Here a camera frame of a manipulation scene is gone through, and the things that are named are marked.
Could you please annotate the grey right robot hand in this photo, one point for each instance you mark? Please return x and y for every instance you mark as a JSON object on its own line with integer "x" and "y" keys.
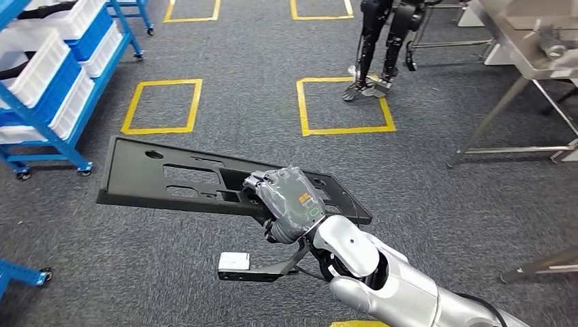
{"x": 291, "y": 203}

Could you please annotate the black plastic plate frame part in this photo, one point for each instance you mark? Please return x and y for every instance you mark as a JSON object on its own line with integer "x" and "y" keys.
{"x": 131, "y": 176}

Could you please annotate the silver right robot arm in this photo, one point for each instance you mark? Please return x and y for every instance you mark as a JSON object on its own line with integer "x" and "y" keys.
{"x": 397, "y": 289}

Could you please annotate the grey metal part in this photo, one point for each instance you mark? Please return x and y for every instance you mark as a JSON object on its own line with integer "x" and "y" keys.
{"x": 552, "y": 45}

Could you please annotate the yellow floor tape square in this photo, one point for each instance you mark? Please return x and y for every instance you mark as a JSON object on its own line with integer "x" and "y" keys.
{"x": 162, "y": 82}

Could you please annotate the black humanoid robot legs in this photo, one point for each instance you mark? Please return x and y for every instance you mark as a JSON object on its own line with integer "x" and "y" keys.
{"x": 372, "y": 36}

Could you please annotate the white plastic bin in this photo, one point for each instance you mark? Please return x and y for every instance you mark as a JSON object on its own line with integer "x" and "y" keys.
{"x": 40, "y": 67}
{"x": 72, "y": 110}
{"x": 106, "y": 52}
{"x": 81, "y": 18}

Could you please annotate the blue plastic bin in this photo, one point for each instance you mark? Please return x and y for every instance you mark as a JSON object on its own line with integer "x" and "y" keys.
{"x": 58, "y": 95}
{"x": 92, "y": 38}

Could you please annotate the stainless steel table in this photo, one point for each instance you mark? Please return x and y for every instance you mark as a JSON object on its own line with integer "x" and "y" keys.
{"x": 510, "y": 45}

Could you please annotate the black rubber strip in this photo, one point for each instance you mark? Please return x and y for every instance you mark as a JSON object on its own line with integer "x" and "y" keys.
{"x": 13, "y": 70}
{"x": 49, "y": 9}

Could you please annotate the pale wrist camera on bracket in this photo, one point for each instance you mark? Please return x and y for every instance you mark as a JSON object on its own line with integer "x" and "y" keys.
{"x": 234, "y": 262}

